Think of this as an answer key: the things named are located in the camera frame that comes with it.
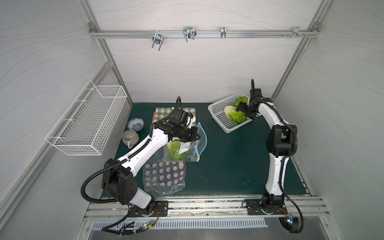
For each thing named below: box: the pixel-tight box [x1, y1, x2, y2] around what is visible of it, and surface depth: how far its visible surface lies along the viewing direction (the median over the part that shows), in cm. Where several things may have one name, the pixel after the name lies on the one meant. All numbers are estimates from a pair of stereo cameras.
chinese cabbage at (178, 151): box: [167, 140, 191, 162], surface depth 86 cm
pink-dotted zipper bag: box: [142, 160, 187, 196], surface depth 85 cm
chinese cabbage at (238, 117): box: [224, 105, 247, 125], surface depth 106 cm
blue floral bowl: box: [127, 117, 145, 131], surface depth 107 cm
